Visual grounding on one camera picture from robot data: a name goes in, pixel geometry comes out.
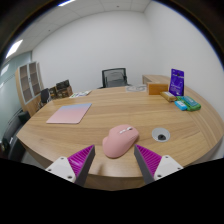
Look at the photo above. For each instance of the black sofa chair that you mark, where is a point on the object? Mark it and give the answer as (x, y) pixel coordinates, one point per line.
(15, 133)

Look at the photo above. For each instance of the purple standing card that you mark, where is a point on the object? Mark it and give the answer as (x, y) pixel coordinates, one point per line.
(176, 82)

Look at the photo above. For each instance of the wooden shelf cabinet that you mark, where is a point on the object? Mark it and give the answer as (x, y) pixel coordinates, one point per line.
(28, 83)

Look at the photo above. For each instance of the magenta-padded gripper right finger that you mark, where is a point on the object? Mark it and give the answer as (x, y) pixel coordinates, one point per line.
(166, 165)

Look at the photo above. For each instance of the brown cardboard box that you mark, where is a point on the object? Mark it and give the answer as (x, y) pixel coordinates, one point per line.
(66, 92)

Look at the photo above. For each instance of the small yellow box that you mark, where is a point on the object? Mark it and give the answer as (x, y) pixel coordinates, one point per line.
(168, 96)

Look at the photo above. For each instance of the pink and blue mouse pad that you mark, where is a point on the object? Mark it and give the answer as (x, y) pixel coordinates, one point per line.
(70, 113)

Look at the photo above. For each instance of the pink computer mouse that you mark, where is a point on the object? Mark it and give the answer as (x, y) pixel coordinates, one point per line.
(118, 141)

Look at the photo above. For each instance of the dark cardboard box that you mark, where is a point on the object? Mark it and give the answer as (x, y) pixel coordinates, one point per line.
(52, 92)

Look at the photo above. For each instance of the green pack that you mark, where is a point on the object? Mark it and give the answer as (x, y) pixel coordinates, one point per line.
(192, 103)

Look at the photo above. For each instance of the small black chair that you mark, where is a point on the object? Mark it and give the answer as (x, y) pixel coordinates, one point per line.
(45, 95)

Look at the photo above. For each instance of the black box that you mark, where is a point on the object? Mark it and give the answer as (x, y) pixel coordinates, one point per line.
(62, 84)

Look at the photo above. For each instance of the black mesh office chair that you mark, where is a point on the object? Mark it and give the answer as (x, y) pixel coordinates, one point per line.
(114, 78)

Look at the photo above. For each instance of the ceiling light panel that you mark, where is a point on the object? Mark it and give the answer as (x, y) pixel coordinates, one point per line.
(66, 2)
(14, 48)

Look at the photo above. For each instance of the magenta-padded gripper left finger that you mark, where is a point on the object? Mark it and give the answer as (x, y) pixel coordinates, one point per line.
(61, 166)

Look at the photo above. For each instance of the printed paper leaflet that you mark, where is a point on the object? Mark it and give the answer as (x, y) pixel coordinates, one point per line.
(80, 94)

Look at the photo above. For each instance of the orange cardboard box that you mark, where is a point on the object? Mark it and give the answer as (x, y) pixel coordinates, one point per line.
(157, 89)

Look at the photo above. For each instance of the small blue pack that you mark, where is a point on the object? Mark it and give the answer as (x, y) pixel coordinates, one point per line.
(181, 105)

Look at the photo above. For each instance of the round white paper sheet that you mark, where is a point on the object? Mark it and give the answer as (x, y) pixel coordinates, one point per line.
(136, 88)

